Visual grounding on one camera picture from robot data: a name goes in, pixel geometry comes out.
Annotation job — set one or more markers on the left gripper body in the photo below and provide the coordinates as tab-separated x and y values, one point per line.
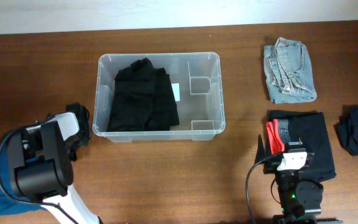
81	121

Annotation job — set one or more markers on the blue garment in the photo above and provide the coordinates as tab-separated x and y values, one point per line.
7	206

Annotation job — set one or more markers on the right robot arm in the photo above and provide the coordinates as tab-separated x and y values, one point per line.
300	199

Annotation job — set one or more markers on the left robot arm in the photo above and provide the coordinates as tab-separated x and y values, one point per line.
36	164

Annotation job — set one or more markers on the clear plastic storage container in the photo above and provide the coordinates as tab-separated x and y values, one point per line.
201	105

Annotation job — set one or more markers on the white label in container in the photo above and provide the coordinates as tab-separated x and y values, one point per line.
176	91

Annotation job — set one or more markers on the black garment with red waistband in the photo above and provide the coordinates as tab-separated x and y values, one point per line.
310	129

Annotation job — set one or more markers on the light blue folded jeans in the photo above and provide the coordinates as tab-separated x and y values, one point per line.
288	72

